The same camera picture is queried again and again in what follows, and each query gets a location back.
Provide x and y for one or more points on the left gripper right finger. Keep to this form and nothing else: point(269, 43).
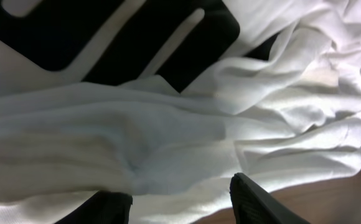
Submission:
point(254, 205)

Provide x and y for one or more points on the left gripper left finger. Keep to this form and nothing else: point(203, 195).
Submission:
point(102, 208)

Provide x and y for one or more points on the white Puma t-shirt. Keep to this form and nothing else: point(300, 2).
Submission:
point(167, 100)

